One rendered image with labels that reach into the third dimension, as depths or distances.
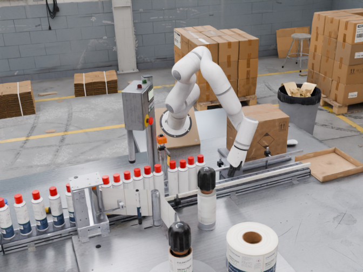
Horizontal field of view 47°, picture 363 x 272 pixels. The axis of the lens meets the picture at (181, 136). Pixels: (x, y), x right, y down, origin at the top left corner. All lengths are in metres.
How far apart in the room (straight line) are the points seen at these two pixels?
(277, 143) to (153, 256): 1.13
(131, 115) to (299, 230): 0.95
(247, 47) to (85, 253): 4.06
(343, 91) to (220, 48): 1.60
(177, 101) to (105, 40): 5.00
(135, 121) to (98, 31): 5.40
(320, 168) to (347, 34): 3.02
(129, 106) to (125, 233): 0.58
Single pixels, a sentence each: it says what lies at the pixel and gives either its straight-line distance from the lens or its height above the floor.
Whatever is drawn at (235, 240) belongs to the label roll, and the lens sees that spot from 1.69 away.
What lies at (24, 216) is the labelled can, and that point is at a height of 0.98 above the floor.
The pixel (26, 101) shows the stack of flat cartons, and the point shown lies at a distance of 5.92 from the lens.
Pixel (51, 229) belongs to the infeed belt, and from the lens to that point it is 2.10.
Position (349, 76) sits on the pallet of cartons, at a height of 0.50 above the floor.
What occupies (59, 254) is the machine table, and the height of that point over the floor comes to 0.83.
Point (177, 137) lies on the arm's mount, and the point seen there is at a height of 0.88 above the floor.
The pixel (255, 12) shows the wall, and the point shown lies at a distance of 7.93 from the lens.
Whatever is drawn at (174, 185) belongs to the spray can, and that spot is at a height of 0.96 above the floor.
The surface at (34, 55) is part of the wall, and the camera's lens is 7.37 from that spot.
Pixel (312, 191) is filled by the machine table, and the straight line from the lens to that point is 2.40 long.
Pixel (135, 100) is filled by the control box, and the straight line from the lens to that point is 1.91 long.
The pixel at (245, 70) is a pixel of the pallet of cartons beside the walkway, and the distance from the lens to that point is 5.55.
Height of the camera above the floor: 2.10
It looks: 25 degrees down
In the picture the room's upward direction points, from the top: 2 degrees counter-clockwise
